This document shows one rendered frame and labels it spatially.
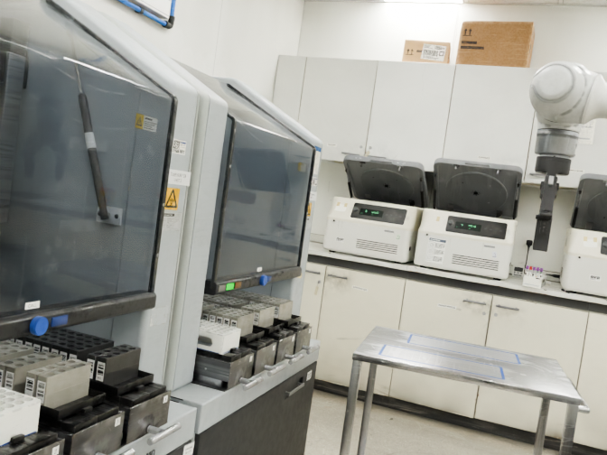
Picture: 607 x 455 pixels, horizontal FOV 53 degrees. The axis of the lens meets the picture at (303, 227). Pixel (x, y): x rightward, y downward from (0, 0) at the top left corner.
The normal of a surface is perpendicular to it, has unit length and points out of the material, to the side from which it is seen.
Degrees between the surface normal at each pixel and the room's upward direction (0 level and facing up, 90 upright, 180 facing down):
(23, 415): 90
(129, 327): 90
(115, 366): 90
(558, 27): 90
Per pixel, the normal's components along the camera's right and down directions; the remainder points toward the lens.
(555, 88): -0.57, -0.07
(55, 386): 0.93, 0.15
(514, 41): -0.39, 0.00
